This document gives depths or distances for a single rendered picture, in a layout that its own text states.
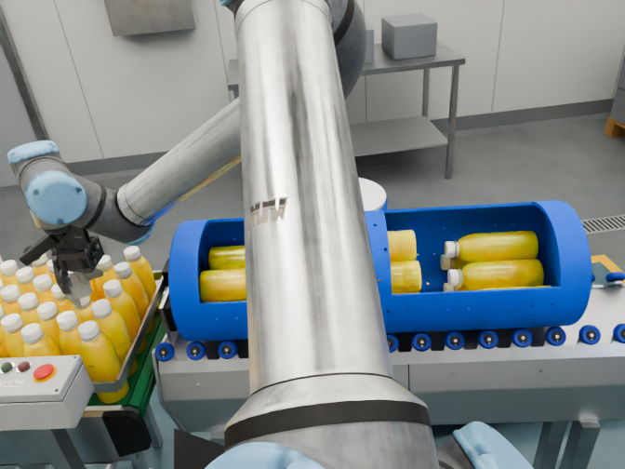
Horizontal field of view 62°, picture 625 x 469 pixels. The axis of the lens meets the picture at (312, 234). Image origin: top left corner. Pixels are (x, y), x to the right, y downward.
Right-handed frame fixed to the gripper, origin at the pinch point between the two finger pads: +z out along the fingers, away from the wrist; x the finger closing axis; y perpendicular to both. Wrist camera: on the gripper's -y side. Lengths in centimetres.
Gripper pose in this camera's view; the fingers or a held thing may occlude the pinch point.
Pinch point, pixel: (80, 295)
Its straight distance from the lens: 131.6
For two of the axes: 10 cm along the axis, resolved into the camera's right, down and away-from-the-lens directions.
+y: 10.0, -0.5, -0.6
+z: 0.8, 8.5, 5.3
